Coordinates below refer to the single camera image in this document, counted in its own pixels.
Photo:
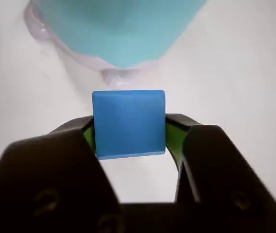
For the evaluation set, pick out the blue lego block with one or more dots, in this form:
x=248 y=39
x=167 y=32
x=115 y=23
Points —
x=128 y=123

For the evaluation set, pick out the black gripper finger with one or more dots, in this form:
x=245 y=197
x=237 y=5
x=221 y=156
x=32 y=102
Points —
x=50 y=174
x=220 y=170

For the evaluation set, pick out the teal whale-shaped bin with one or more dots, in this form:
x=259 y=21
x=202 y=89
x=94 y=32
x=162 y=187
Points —
x=118 y=31

